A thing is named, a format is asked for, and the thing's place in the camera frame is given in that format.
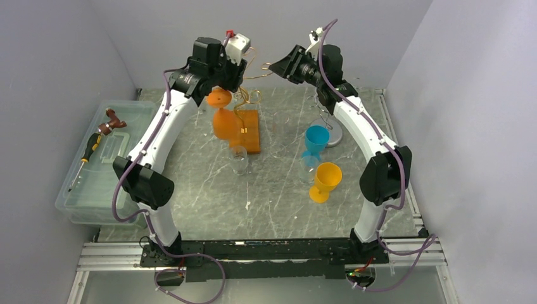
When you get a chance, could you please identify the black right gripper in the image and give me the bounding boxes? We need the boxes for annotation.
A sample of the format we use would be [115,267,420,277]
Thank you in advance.
[269,45,325,88]

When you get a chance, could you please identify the orange plastic goblet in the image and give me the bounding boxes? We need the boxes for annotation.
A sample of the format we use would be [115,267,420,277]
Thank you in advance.
[206,87,238,141]

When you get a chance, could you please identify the gold wire glass rack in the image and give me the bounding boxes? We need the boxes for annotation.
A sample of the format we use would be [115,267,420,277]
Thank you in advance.
[232,46,274,155]

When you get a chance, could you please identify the yellow plastic goblet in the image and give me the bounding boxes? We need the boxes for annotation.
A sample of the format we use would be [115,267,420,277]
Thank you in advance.
[309,162,343,203]

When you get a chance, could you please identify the clear plastic storage box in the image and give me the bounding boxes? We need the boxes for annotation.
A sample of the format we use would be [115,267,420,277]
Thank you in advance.
[55,100,157,225]

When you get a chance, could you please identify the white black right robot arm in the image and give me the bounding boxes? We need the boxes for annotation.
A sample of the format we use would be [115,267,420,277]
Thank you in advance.
[268,45,412,263]

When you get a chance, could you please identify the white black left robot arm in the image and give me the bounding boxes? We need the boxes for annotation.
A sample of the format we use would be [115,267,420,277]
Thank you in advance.
[111,33,251,266]

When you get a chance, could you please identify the clear pink tinted glass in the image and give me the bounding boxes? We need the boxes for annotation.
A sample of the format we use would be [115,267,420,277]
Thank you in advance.
[270,112,289,158]

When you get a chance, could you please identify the clear small glass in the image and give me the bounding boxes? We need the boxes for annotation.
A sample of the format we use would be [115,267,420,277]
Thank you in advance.
[229,146,249,175]

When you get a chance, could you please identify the clear tall glass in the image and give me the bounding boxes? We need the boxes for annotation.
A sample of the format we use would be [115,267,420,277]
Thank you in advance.
[298,155,319,184]

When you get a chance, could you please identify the blue plastic goblet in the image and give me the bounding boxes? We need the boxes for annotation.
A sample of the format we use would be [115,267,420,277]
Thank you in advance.
[301,125,330,161]

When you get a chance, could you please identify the brown bronze faucet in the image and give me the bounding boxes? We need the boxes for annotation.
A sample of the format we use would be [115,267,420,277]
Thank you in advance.
[98,108,127,136]

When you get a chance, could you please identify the black yellow screwdriver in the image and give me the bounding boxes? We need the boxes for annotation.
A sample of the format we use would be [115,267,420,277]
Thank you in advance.
[68,132,102,192]

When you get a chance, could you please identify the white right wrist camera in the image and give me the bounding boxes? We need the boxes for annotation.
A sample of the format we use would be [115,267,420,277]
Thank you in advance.
[306,27,324,58]

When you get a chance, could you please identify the chrome wire glass rack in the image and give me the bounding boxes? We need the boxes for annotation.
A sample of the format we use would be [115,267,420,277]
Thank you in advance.
[311,72,358,148]

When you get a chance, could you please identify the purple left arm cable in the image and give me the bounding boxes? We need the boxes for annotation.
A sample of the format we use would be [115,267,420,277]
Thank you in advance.
[111,33,228,304]

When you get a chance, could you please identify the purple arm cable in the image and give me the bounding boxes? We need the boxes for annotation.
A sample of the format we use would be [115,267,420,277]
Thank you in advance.
[317,18,438,293]
[111,33,228,304]

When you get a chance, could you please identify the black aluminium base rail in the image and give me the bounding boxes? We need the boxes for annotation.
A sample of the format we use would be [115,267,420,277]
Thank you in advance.
[77,237,446,287]

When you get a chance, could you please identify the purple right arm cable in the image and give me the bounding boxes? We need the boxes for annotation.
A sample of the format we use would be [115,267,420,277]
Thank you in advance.
[317,18,438,293]

